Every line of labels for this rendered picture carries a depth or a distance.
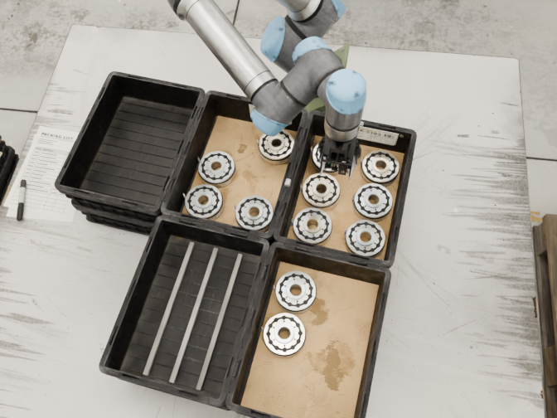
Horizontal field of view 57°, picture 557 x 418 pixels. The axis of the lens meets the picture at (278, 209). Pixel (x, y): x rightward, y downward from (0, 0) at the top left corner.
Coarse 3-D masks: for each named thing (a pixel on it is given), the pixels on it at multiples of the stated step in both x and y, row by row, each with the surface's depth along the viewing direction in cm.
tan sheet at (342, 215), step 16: (400, 160) 146; (304, 176) 145; (336, 176) 145; (352, 176) 144; (320, 192) 143; (352, 192) 142; (304, 208) 141; (336, 208) 141; (352, 208) 140; (336, 224) 139; (384, 224) 138; (336, 240) 137; (368, 240) 136; (384, 256) 134
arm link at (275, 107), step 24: (168, 0) 115; (192, 0) 112; (192, 24) 114; (216, 24) 111; (216, 48) 111; (240, 48) 110; (240, 72) 109; (264, 72) 109; (264, 96) 108; (288, 96) 105; (264, 120) 109; (288, 120) 109
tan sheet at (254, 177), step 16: (224, 128) 153; (240, 128) 153; (256, 128) 152; (208, 144) 151; (224, 144) 150; (240, 144) 150; (256, 144) 150; (240, 160) 148; (256, 160) 148; (240, 176) 146; (256, 176) 146; (272, 176) 145; (224, 192) 144; (240, 192) 144; (256, 192) 143; (272, 192) 143; (224, 208) 142
